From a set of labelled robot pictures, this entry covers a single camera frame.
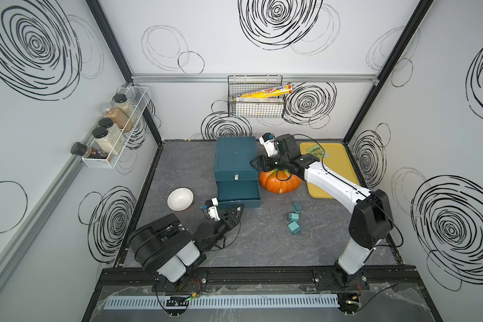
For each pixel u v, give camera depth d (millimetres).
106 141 650
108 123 657
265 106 867
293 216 867
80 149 592
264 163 738
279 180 746
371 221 451
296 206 888
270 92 870
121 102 741
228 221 720
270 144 758
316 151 1154
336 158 1128
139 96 974
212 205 756
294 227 847
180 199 919
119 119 728
